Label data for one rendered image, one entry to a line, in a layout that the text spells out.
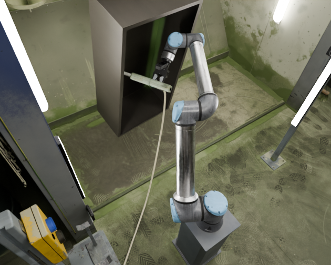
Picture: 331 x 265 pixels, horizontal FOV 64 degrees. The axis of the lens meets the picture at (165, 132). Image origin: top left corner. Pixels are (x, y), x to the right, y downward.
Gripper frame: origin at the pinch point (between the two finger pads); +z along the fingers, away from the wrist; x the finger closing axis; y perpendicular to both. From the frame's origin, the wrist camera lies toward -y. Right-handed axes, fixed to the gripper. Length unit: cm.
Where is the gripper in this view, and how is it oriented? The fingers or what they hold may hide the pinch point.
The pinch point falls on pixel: (155, 85)
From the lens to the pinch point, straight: 191.0
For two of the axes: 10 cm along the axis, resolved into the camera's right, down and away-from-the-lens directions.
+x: -8.9, -3.7, 2.5
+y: 2.6, 0.2, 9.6
